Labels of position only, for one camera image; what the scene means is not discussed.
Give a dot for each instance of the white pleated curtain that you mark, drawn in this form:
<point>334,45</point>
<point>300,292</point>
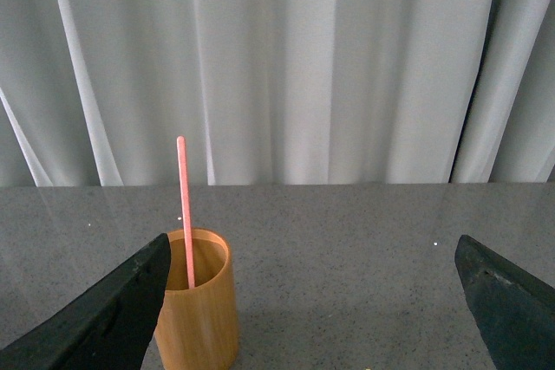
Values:
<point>96,92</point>

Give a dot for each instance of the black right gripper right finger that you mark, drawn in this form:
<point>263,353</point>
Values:
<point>513,310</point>

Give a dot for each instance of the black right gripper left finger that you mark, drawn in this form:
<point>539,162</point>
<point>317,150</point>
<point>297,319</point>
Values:
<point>109,326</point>

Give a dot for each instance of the bamboo wooden holder cup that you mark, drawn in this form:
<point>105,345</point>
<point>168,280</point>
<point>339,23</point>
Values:
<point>198,328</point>

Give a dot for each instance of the pink chopstick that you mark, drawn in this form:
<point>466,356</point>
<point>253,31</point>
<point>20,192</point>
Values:
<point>185,208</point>

